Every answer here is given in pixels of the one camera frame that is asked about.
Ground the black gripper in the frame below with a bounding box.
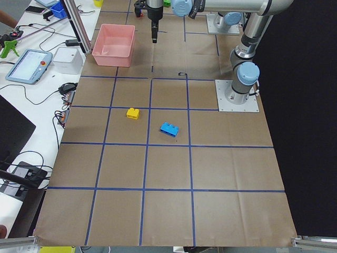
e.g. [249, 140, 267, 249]
[146, 0, 163, 43]

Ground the blue toy block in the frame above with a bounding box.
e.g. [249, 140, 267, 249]
[160, 122, 179, 138]

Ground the pink plastic box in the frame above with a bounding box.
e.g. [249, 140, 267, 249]
[92, 24, 135, 67]

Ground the green toy block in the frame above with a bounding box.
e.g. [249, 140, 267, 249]
[163, 0, 171, 7]

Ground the yellow tape roll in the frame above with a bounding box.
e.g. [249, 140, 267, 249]
[93, 0, 104, 8]

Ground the black power adapter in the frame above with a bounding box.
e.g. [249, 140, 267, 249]
[65, 40, 80, 46]

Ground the yellow toy block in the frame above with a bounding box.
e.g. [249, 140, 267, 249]
[126, 108, 140, 120]

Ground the white cube device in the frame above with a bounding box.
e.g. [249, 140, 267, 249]
[53, 47, 83, 74]

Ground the blue storage bin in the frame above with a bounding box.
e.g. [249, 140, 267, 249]
[50, 2, 67, 19]

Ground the black smartphone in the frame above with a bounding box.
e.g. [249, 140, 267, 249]
[25, 6, 46, 14]

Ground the grabber reach tool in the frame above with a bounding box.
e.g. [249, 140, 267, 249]
[16, 17, 68, 42]

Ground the teach pendant tablet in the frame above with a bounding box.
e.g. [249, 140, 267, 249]
[5, 49, 53, 84]

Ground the brown paper table cover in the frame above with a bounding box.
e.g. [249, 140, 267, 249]
[34, 1, 296, 247]

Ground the green plastic clamp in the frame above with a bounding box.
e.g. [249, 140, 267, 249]
[1, 40, 19, 59]

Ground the black monitor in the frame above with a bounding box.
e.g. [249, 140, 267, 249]
[1, 96, 36, 170]

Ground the aluminium frame post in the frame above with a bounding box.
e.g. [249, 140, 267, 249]
[60, 0, 92, 54]

